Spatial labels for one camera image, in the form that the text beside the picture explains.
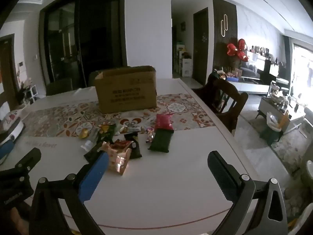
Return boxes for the dark green snack packet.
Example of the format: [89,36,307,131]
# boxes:
[147,128,174,153]

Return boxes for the small white wrapper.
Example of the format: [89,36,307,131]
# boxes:
[81,139,94,151]

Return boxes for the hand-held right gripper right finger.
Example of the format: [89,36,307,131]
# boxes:
[207,150,289,235]

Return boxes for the person's left forearm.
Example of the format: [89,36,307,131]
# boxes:
[4,202,32,235]

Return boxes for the looped wall light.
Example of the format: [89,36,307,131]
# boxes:
[221,15,229,37]

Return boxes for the rose gold foil snack packet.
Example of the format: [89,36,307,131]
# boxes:
[98,142,132,176]

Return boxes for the white media cabinet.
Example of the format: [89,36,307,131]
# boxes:
[241,50,287,95]

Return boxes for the brown wooden door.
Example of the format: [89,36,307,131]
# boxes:
[0,34,20,99]

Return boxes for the small gold foil packet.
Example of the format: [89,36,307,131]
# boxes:
[79,127,92,139]

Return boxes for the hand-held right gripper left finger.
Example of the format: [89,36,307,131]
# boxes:
[29,151,110,235]

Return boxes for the bright window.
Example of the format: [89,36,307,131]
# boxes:
[291,43,313,108]

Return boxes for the small purple candy packet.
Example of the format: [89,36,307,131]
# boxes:
[145,127,155,143]

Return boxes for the dark red foil snack packet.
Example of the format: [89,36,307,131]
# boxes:
[114,139,132,150]

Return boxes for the green chip packet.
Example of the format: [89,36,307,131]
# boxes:
[98,122,116,144]

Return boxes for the brown wooden chair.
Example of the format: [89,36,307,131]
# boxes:
[192,72,249,137]

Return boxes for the floral patterned table runner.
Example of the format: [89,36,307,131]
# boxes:
[21,93,217,138]

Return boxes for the white electric cooker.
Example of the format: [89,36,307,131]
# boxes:
[0,110,26,145]

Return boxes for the red foil balloons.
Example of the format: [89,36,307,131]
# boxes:
[226,39,249,62]

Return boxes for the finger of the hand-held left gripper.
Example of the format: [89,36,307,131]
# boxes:
[0,141,14,161]
[0,147,42,178]

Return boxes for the white storage box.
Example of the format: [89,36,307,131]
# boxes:
[181,59,192,78]

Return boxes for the white printed snack packet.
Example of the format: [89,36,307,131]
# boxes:
[117,125,141,135]

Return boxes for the dark glass sliding door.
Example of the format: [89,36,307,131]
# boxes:
[39,0,128,89]

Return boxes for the green stool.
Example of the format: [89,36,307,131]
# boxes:
[260,125,284,145]

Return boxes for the dark hallway door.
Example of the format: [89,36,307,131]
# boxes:
[193,7,209,85]

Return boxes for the black cracker packet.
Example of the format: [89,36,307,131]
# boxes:
[124,132,143,159]

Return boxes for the brown cardboard box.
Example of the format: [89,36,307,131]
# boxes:
[94,66,158,114]

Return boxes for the white coffee table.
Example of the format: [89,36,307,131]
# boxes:
[255,95,307,134]

